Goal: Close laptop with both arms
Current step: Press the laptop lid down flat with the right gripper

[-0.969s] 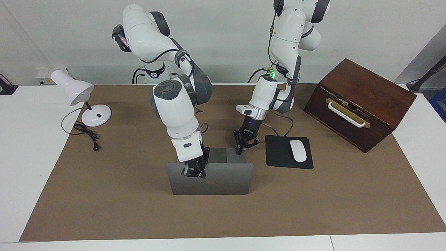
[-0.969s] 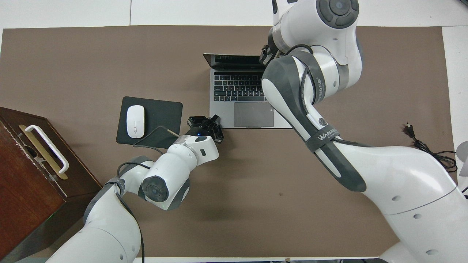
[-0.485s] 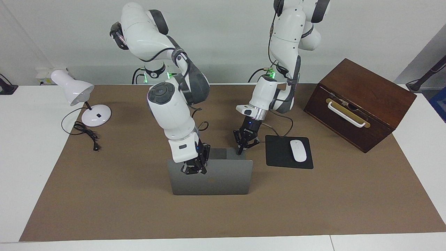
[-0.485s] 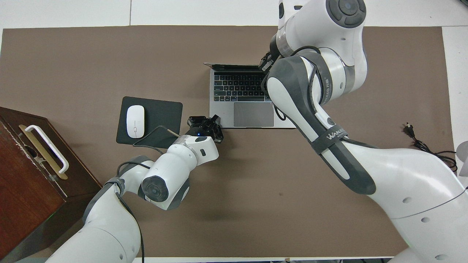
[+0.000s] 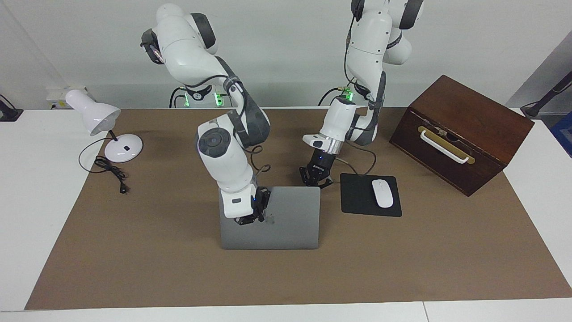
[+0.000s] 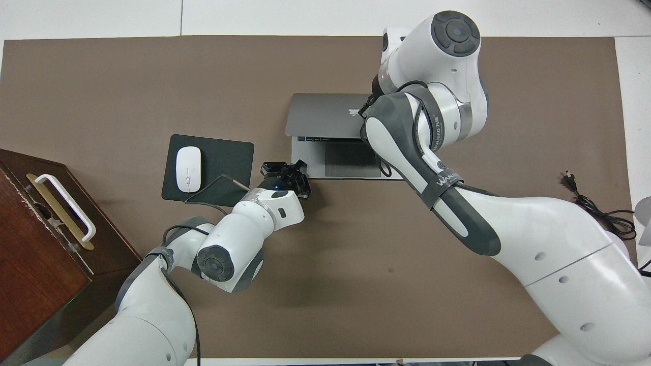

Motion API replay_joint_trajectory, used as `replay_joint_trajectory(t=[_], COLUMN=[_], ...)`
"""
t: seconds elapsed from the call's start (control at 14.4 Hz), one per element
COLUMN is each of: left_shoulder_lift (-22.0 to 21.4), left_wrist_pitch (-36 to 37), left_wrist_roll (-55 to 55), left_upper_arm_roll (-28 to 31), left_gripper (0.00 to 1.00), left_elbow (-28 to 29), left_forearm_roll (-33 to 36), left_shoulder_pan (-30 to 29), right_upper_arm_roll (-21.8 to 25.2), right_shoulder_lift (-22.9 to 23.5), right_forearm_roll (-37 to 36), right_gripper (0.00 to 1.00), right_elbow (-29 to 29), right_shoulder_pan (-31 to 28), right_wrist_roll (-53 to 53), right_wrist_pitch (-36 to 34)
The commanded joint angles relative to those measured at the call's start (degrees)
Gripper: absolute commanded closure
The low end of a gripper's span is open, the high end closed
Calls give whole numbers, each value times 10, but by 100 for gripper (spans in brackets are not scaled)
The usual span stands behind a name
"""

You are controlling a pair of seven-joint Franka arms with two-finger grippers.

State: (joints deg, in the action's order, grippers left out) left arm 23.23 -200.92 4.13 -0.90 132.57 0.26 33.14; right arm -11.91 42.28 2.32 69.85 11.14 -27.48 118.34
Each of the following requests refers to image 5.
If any silver grey laptop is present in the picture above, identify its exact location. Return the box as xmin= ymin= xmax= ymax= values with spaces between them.
xmin=219 ymin=186 xmax=321 ymax=250

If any black mouse pad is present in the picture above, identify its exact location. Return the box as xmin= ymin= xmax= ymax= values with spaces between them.
xmin=340 ymin=173 xmax=403 ymax=218

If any white computer mouse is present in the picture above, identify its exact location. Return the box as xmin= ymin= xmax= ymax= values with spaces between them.
xmin=372 ymin=179 xmax=394 ymax=209

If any brown table mat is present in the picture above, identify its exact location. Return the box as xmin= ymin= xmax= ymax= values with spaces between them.
xmin=25 ymin=107 xmax=572 ymax=310

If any dark brown wooden box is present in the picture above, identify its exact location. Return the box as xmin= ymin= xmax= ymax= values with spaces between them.
xmin=389 ymin=75 xmax=535 ymax=197

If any white desk lamp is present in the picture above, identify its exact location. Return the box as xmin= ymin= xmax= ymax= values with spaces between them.
xmin=65 ymin=89 xmax=144 ymax=164

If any black clamp stand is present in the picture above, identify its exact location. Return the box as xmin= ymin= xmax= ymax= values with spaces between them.
xmin=0 ymin=94 xmax=24 ymax=122
xmin=521 ymin=71 xmax=572 ymax=118

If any blue box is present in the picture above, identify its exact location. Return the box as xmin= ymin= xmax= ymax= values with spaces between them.
xmin=549 ymin=112 xmax=572 ymax=158

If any black left arm base cable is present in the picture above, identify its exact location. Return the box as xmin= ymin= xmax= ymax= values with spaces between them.
xmin=318 ymin=86 xmax=345 ymax=107

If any brass handle plate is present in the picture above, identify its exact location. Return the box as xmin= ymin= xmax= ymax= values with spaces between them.
xmin=418 ymin=126 xmax=475 ymax=165

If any white box handle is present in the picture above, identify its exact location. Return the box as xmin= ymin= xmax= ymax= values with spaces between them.
xmin=420 ymin=130 xmax=470 ymax=164

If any black lamp power cable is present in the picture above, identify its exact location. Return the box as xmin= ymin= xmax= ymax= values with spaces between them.
xmin=79 ymin=136 xmax=130 ymax=195

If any white wall power strip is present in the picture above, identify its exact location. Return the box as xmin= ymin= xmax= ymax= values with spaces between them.
xmin=46 ymin=86 xmax=90 ymax=110

